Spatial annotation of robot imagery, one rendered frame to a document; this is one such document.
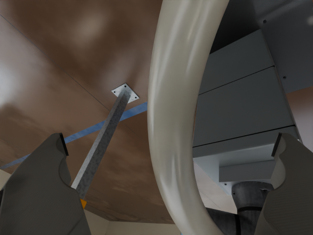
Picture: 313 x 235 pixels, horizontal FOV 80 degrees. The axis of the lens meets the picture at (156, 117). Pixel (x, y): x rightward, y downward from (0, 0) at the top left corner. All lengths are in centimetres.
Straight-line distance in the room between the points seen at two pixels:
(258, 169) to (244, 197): 12
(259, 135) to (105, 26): 123
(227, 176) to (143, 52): 108
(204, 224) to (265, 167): 67
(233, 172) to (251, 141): 16
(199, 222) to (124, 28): 142
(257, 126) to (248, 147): 9
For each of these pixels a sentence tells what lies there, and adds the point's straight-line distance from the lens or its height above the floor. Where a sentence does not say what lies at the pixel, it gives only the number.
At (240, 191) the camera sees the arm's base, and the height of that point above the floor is 96.
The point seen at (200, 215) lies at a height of 124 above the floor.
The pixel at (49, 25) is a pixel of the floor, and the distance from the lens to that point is 181.
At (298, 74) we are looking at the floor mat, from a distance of 166.
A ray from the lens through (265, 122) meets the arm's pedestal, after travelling 82.
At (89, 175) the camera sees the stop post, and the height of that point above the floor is 85.
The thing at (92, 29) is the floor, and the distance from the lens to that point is 162.
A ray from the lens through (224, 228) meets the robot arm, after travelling 76.
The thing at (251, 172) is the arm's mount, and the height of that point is 89.
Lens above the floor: 129
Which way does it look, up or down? 40 degrees down
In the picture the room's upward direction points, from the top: 164 degrees counter-clockwise
